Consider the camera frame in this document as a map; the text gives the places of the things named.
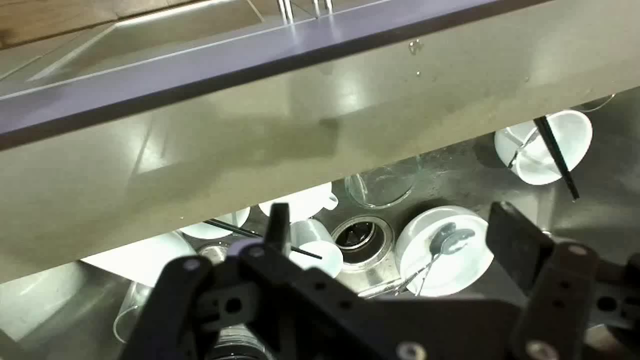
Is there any white bowl with black utensil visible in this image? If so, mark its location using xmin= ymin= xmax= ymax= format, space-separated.
xmin=492 ymin=108 xmax=596 ymax=188

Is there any stainless steel sink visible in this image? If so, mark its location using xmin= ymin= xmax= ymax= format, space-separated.
xmin=0 ymin=87 xmax=640 ymax=360

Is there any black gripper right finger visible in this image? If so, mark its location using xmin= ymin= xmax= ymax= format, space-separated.
xmin=487 ymin=200 xmax=640 ymax=360

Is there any glass jar black lid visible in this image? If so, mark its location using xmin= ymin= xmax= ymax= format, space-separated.
xmin=329 ymin=215 xmax=395 ymax=284

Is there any white bowl with spoon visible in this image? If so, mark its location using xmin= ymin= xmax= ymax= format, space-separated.
xmin=392 ymin=205 xmax=496 ymax=301

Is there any metal spoon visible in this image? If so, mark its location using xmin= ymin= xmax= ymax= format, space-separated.
xmin=381 ymin=223 xmax=478 ymax=299

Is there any thin black stick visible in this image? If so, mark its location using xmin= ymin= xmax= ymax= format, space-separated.
xmin=202 ymin=216 xmax=325 ymax=262

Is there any white cup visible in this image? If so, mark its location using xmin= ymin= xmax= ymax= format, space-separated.
xmin=258 ymin=182 xmax=339 ymax=224

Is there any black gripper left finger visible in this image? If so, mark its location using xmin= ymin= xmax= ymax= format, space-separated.
xmin=117 ymin=202 xmax=316 ymax=360

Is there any cabinet door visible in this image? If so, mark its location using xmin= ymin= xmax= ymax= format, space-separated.
xmin=0 ymin=0 xmax=290 ymax=105

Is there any clear glass in sink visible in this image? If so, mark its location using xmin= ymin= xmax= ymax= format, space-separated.
xmin=110 ymin=280 xmax=156 ymax=346

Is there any black utensil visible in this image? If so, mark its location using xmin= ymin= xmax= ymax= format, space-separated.
xmin=532 ymin=115 xmax=581 ymax=202

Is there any metal cabinet handle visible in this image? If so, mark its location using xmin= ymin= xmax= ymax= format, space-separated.
xmin=276 ymin=0 xmax=298 ymax=27
xmin=310 ymin=0 xmax=336 ymax=21

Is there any clear drinking glass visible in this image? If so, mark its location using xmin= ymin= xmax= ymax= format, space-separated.
xmin=339 ymin=159 xmax=419 ymax=213

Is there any white mug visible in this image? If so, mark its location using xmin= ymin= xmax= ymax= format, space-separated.
xmin=288 ymin=219 xmax=345 ymax=280

